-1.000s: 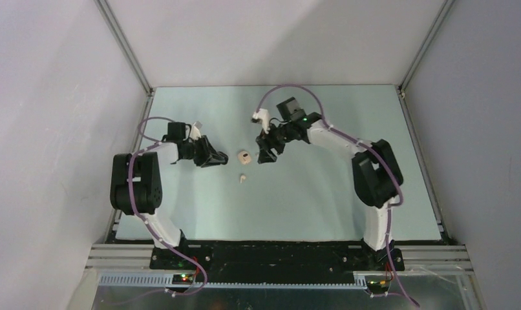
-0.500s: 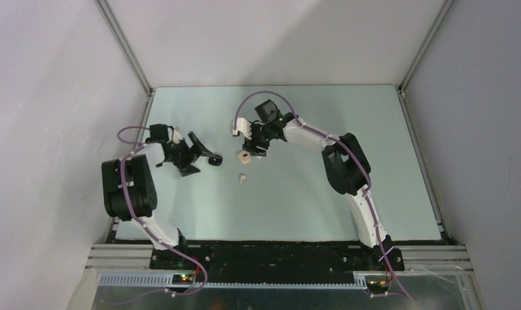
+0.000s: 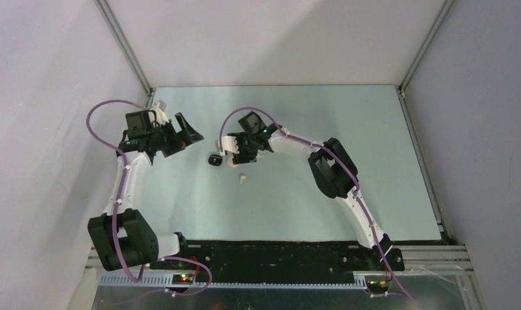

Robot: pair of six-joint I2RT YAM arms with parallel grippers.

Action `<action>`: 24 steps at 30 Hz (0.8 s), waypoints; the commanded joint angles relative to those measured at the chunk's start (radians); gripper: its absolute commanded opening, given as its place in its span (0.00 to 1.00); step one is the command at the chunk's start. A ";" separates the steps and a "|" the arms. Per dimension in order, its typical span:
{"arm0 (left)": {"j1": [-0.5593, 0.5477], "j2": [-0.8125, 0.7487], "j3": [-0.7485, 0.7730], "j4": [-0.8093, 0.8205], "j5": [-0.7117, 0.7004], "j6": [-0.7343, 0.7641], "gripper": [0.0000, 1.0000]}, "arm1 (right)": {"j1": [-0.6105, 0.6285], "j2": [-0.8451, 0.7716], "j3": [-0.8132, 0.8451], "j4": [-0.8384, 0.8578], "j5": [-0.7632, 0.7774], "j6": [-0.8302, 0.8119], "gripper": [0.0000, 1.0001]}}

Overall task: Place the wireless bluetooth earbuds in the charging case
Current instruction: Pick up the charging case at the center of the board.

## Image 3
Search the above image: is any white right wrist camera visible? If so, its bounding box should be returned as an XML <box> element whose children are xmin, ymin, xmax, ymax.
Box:
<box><xmin>217</xmin><ymin>136</ymin><xmax>239</xmax><ymax>156</ymax></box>

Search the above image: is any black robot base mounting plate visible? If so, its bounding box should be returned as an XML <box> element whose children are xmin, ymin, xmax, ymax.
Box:
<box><xmin>149</xmin><ymin>240</ymin><xmax>405</xmax><ymax>284</ymax></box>

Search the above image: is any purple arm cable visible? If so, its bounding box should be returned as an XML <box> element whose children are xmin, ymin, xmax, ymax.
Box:
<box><xmin>218</xmin><ymin>107</ymin><xmax>418</xmax><ymax>302</ymax></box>
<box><xmin>86</xmin><ymin>99</ymin><xmax>213</xmax><ymax>307</ymax></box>

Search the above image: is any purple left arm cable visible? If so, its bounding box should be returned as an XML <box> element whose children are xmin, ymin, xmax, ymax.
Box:
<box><xmin>86</xmin><ymin>99</ymin><xmax>213</xmax><ymax>307</ymax></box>

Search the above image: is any green circuit board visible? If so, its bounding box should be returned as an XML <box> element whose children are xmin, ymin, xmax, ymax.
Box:
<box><xmin>171</xmin><ymin>273</ymin><xmax>195</xmax><ymax>285</ymax></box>
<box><xmin>367</xmin><ymin>280</ymin><xmax>392</xmax><ymax>290</ymax></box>

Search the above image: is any right aluminium frame post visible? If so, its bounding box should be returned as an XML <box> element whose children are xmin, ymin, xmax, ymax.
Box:
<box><xmin>398</xmin><ymin>0</ymin><xmax>456</xmax><ymax>98</ymax></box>

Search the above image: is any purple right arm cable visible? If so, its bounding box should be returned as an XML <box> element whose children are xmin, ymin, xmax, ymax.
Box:
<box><xmin>218</xmin><ymin>107</ymin><xmax>418</xmax><ymax>302</ymax></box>

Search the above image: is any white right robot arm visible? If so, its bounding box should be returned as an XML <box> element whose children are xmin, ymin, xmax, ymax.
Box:
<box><xmin>217</xmin><ymin>107</ymin><xmax>403</xmax><ymax>273</ymax></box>

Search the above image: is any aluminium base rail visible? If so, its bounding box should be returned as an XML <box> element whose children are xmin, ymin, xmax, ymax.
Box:
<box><xmin>398</xmin><ymin>245</ymin><xmax>474</xmax><ymax>276</ymax></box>

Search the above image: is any aluminium frame post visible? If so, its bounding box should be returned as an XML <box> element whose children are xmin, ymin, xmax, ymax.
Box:
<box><xmin>94</xmin><ymin>0</ymin><xmax>153</xmax><ymax>97</ymax></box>
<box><xmin>398</xmin><ymin>0</ymin><xmax>456</xmax><ymax>98</ymax></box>

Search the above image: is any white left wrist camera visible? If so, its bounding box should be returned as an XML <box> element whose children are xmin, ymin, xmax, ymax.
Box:
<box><xmin>149</xmin><ymin>100</ymin><xmax>170</xmax><ymax>126</ymax></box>

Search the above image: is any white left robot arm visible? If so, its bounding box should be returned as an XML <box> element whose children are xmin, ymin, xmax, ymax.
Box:
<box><xmin>87</xmin><ymin>108</ymin><xmax>204</xmax><ymax>271</ymax></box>

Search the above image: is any left aluminium frame post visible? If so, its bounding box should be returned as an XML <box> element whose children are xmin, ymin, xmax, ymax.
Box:
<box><xmin>94</xmin><ymin>0</ymin><xmax>153</xmax><ymax>97</ymax></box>

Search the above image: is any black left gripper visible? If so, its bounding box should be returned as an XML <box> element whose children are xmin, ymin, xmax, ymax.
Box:
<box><xmin>148</xmin><ymin>113</ymin><xmax>202</xmax><ymax>158</ymax></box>

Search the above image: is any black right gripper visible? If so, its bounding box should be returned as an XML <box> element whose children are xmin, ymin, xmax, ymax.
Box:
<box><xmin>230</xmin><ymin>132</ymin><xmax>258</xmax><ymax>165</ymax></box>

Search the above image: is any white slotted cable duct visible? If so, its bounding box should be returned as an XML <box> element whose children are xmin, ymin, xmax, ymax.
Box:
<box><xmin>98</xmin><ymin>273</ymin><xmax>367</xmax><ymax>290</ymax></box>

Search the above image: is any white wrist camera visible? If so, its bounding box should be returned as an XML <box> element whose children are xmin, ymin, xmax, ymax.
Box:
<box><xmin>217</xmin><ymin>136</ymin><xmax>239</xmax><ymax>156</ymax></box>
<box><xmin>149</xmin><ymin>100</ymin><xmax>170</xmax><ymax>126</ymax></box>

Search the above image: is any beige square earbud case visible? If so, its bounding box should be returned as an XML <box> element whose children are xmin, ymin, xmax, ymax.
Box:
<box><xmin>228</xmin><ymin>156</ymin><xmax>239</xmax><ymax>168</ymax></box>

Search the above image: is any right green circuit board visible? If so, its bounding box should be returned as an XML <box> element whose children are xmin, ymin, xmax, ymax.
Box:
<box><xmin>367</xmin><ymin>280</ymin><xmax>392</xmax><ymax>290</ymax></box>

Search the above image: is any black glossy earbud charging case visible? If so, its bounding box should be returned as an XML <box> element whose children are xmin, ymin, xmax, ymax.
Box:
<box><xmin>207</xmin><ymin>154</ymin><xmax>224</xmax><ymax>167</ymax></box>

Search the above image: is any left green circuit board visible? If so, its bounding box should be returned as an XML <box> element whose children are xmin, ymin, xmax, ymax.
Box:
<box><xmin>171</xmin><ymin>273</ymin><xmax>195</xmax><ymax>285</ymax></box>

